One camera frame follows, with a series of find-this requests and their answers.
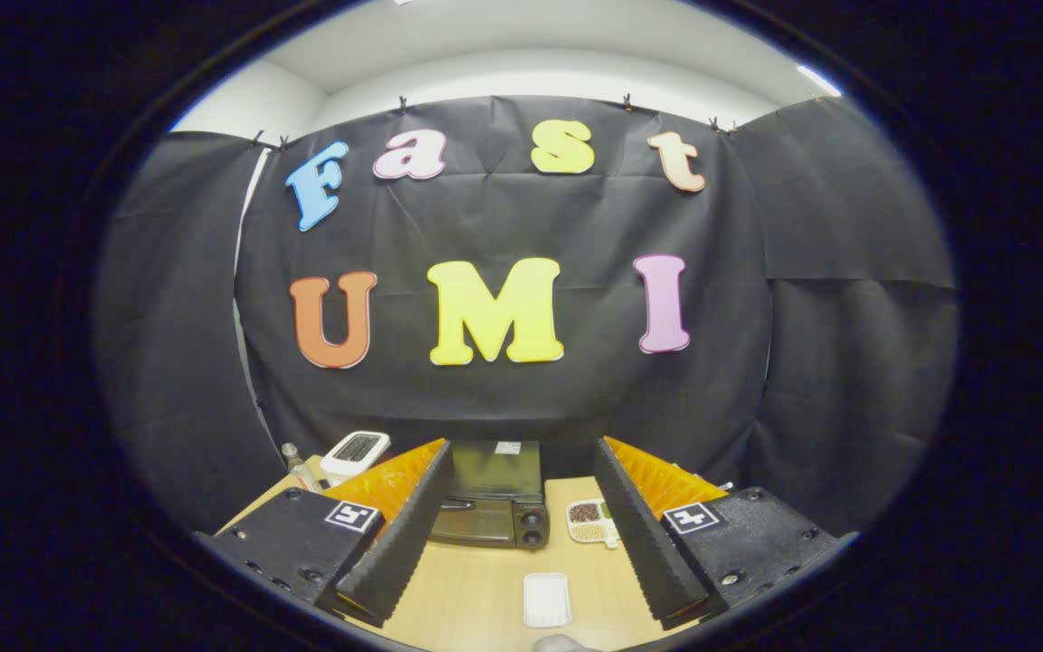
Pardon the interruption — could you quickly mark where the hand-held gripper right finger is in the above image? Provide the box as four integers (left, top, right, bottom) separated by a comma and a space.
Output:
594, 436, 839, 630

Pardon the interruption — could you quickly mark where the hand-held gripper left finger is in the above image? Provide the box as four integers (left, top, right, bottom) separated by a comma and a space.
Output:
196, 438, 455, 628

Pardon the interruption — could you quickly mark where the black toaster oven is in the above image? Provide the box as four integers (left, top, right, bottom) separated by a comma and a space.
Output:
429, 440, 551, 551

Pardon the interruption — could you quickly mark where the white pop-up toaster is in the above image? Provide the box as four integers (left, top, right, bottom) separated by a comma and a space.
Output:
320, 431, 392, 488

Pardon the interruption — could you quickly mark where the white divided dish with grains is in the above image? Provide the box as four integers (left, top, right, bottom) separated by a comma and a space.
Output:
566, 498, 620, 550

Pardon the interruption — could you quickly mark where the white rectangular tray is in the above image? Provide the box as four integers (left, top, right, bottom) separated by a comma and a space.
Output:
522, 571, 572, 629

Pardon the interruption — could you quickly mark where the clear bottle with orange label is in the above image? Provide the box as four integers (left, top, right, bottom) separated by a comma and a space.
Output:
281, 442, 323, 494

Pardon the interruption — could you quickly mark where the ceiling light panel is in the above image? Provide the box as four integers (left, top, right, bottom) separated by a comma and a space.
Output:
798, 63, 844, 99

